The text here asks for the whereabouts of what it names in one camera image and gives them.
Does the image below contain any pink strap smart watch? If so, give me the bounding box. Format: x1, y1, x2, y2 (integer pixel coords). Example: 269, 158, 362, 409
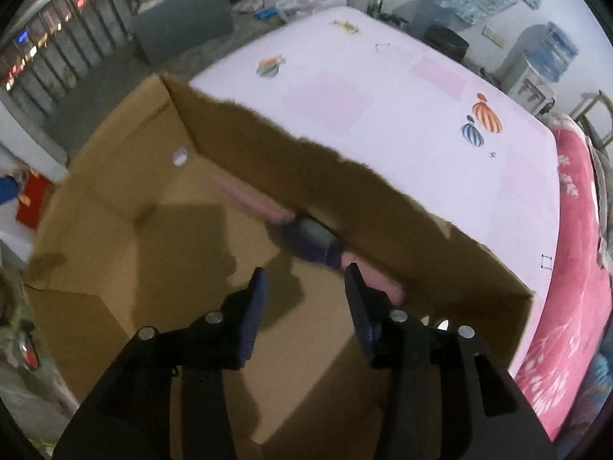
205, 165, 406, 305

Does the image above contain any grey storage box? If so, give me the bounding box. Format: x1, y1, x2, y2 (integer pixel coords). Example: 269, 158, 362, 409
132, 0, 234, 66

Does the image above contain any black waste bin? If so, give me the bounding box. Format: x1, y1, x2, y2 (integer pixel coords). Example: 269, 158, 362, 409
424, 26, 470, 63

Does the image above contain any pink floral blanket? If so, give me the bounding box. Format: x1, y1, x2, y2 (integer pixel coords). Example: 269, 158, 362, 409
515, 117, 612, 439

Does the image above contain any blue water dispenser bottle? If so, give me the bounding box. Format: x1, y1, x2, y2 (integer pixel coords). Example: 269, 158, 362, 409
527, 22, 579, 83

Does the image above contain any brown cardboard box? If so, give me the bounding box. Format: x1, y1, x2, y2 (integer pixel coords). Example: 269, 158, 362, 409
24, 75, 533, 459

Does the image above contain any wooden chair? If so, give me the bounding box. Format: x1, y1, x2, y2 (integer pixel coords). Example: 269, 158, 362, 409
570, 90, 612, 151

